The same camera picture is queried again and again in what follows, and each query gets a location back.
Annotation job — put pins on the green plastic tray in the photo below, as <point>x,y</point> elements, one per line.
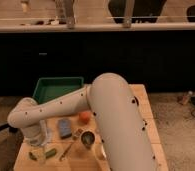
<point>49,88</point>

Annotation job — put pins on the metal spoon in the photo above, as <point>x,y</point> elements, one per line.
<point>68,148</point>

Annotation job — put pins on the dark metal cup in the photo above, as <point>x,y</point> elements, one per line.
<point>88,139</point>

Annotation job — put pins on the black office chair base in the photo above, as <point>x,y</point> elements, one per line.
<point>11,129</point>

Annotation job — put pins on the blue sponge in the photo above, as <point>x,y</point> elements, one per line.
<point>64,126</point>

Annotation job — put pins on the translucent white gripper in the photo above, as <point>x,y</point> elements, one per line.
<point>36,135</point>

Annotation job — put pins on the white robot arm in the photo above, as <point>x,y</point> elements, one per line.
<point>114,107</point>

